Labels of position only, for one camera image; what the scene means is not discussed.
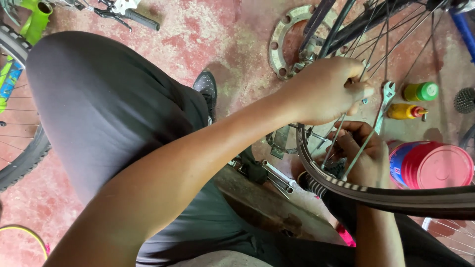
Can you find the grey bicycle sprocket cassette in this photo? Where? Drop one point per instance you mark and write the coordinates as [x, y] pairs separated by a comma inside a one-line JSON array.
[[465, 101]]

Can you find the black spoked bicycle wheel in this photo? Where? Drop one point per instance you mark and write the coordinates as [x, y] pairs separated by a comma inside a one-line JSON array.
[[408, 198]]

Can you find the black white striped sock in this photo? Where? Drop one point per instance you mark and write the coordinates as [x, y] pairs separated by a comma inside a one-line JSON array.
[[315, 187]]

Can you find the silver tube socket wrench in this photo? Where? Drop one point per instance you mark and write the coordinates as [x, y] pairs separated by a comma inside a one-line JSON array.
[[278, 171], [281, 184]]

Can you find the green bottle with green cap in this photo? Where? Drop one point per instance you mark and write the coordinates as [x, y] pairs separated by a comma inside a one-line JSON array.
[[421, 91]]

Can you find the person's right fingers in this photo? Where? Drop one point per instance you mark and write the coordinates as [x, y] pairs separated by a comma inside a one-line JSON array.
[[343, 135]]

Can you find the concrete block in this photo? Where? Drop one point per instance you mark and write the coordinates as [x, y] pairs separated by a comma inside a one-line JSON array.
[[267, 209]]

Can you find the pink object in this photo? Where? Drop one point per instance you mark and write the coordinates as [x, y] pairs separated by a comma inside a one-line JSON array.
[[346, 237]]

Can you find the black cloth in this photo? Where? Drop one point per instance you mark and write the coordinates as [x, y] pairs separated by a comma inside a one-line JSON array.
[[254, 168]]

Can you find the blue bicycle frame tube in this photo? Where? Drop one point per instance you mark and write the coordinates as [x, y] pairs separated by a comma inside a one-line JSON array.
[[464, 31]]

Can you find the can with pink lid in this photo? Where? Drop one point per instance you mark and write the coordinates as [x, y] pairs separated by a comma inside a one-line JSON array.
[[434, 167]]

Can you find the person's left fingers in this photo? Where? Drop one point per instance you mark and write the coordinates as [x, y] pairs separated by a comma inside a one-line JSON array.
[[359, 91]]

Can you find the white rim spoked wheel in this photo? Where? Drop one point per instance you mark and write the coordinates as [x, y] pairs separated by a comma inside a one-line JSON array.
[[451, 231]]

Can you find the person's grey trousers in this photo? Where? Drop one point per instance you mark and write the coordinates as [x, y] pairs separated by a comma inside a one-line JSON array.
[[104, 111]]

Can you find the yellow bottle with red nozzle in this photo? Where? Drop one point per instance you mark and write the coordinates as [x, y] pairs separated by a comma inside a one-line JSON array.
[[402, 111]]

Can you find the silver adjustable wrench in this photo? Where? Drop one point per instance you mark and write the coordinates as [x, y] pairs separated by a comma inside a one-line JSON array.
[[386, 100]]

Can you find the person's left hand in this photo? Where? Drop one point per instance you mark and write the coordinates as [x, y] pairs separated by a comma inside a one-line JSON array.
[[323, 92]]

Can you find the person's right hand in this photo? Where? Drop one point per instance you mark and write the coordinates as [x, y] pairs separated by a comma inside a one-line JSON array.
[[365, 159]]

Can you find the black dotted shoe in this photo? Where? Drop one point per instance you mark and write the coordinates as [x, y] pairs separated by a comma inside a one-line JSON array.
[[206, 91]]

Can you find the yellow-edged bicycle tyre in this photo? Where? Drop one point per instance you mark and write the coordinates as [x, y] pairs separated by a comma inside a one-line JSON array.
[[28, 231]]

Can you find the green bicycle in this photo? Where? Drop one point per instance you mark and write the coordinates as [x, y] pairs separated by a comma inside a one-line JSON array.
[[33, 22]]

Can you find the black bicycle frame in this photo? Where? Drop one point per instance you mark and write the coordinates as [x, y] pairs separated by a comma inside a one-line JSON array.
[[334, 26]]

